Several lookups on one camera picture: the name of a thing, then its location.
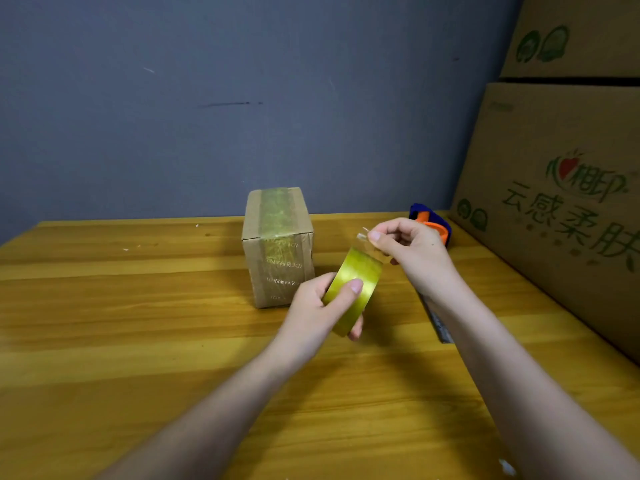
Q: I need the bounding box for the person's left forearm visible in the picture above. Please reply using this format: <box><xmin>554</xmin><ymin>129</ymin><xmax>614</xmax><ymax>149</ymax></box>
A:
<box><xmin>92</xmin><ymin>340</ymin><xmax>301</xmax><ymax>480</ymax></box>

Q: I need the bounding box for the small taped cardboard box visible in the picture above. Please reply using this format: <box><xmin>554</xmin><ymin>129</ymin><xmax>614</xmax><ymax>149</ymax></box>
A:
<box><xmin>241</xmin><ymin>187</ymin><xmax>316</xmax><ymax>309</ymax></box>

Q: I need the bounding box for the person's right forearm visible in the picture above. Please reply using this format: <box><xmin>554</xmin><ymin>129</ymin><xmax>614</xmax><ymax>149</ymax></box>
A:
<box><xmin>411</xmin><ymin>275</ymin><xmax>640</xmax><ymax>480</ymax></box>

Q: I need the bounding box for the yellow packing tape roll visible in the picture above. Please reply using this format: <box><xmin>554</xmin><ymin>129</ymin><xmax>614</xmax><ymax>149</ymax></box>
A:
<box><xmin>321</xmin><ymin>226</ymin><xmax>392</xmax><ymax>338</ymax></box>

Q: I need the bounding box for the person's right hand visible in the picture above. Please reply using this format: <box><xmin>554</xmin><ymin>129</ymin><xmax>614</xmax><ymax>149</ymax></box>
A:
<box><xmin>367</xmin><ymin>218</ymin><xmax>460</xmax><ymax>289</ymax></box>

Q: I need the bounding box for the cardboard box with green print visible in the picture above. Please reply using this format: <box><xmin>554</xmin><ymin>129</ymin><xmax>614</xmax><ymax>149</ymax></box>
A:
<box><xmin>500</xmin><ymin>0</ymin><xmax>640</xmax><ymax>79</ymax></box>

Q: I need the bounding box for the grey metal ruler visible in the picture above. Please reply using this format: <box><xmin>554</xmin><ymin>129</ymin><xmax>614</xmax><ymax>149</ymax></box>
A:
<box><xmin>418</xmin><ymin>293</ymin><xmax>455</xmax><ymax>344</ymax></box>

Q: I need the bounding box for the blue orange tape dispenser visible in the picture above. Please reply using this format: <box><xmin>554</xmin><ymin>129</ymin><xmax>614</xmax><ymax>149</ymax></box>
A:
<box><xmin>408</xmin><ymin>203</ymin><xmax>452</xmax><ymax>247</ymax></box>

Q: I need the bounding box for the large printed cardboard box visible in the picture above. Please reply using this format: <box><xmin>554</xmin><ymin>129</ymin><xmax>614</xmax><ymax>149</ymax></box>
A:
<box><xmin>448</xmin><ymin>83</ymin><xmax>640</xmax><ymax>366</ymax></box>

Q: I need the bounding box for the person's left hand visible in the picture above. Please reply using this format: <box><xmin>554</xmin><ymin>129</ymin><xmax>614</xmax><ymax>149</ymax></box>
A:
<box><xmin>274</xmin><ymin>273</ymin><xmax>365</xmax><ymax>364</ymax></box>

